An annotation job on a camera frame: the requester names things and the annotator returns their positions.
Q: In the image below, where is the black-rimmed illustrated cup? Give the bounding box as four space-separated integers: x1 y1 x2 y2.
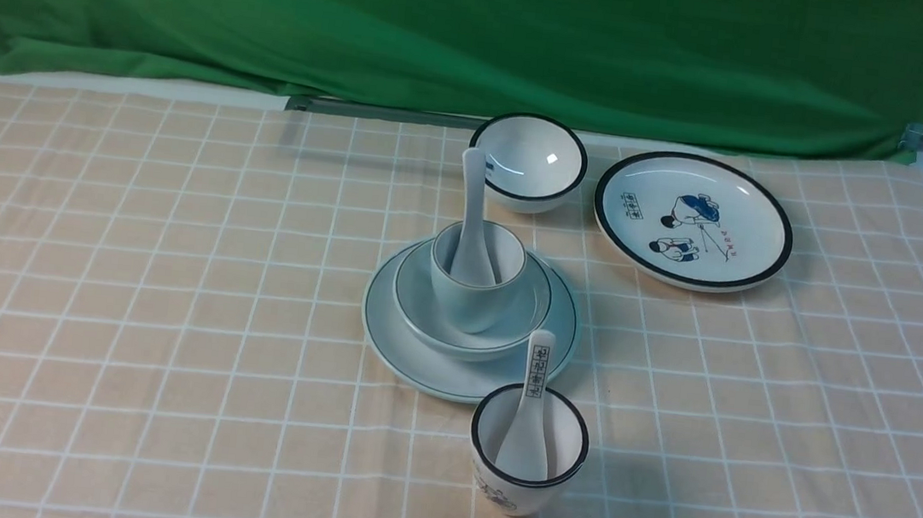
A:
469 382 590 517

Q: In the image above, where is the black-rimmed illustrated plate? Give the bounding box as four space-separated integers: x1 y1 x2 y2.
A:
593 151 794 294

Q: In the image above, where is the pale green plain plate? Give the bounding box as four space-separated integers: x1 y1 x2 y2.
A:
361 241 581 404

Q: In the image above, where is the small black-rimmed white bowl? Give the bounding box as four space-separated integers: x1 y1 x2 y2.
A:
468 113 589 215

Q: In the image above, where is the metal backdrop clamp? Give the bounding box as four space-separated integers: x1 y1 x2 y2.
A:
897 122 923 154

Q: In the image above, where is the plain white ceramic spoon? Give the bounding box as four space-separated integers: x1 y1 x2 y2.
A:
450 147 497 288

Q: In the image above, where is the pale green plain cup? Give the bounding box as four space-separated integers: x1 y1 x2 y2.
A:
429 221 528 334

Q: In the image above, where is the pale green wide bowl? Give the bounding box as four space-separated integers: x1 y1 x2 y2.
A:
393 239 554 362

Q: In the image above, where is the white spoon with characters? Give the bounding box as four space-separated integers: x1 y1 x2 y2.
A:
495 329 556 482

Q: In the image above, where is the checkered beige tablecloth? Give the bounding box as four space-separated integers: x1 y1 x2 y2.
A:
0 82 923 518

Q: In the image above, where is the green backdrop cloth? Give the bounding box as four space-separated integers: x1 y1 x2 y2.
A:
0 0 923 160

